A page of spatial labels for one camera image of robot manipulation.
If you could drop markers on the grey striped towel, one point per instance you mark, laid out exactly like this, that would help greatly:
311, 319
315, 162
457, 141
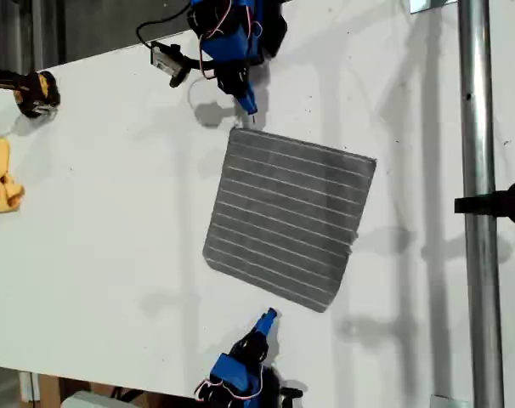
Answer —
283, 221

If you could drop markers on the white foam box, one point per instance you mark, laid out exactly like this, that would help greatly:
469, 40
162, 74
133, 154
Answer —
87, 401

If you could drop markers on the brown cardboard box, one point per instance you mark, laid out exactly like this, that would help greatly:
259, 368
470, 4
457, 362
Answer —
49, 391

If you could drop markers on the white table leg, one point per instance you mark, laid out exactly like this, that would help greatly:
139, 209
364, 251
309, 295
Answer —
30, 387

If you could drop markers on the black clamp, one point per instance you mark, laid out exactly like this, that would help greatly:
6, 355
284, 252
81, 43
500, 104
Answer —
495, 203

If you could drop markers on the black camera stalk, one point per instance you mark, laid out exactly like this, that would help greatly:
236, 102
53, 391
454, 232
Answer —
200, 64

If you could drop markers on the steel post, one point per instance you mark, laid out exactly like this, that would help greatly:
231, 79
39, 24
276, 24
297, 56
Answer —
480, 127

